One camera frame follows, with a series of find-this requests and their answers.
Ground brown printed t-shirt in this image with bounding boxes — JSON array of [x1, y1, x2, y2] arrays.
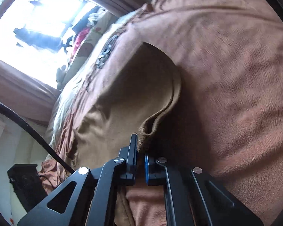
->
[[71, 41, 182, 226]]

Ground pile of clothes on sill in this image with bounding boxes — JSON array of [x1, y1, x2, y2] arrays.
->
[[63, 6, 105, 60]]

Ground cream padded headboard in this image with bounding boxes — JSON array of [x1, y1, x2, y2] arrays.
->
[[0, 114, 47, 225]]

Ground olive green duvet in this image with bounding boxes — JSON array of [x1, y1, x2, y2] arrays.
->
[[46, 10, 137, 150]]

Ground left pink curtain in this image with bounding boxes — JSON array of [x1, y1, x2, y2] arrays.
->
[[0, 60, 60, 126]]

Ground window seat cushion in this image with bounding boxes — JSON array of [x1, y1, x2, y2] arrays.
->
[[56, 10, 117, 91]]

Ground hanging dark garment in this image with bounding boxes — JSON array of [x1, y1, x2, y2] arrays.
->
[[14, 27, 63, 53]]

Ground black braided cable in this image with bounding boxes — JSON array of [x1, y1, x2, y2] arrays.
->
[[0, 96, 76, 175]]

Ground black cables on bed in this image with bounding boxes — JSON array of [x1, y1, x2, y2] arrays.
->
[[95, 34, 120, 69]]

